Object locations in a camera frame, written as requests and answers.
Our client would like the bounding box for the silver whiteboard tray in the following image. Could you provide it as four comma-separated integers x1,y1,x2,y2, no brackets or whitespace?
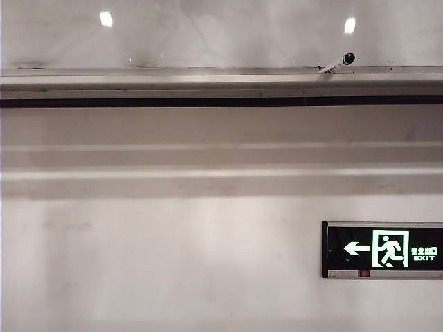
0,65,443,109

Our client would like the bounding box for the white whiteboard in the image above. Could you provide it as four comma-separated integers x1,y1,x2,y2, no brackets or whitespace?
0,0,443,70

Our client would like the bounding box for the black green exit sign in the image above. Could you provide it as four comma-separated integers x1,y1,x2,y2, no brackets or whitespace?
321,221,443,280

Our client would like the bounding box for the white security camera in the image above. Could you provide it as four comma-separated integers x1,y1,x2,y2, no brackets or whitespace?
316,51,357,75

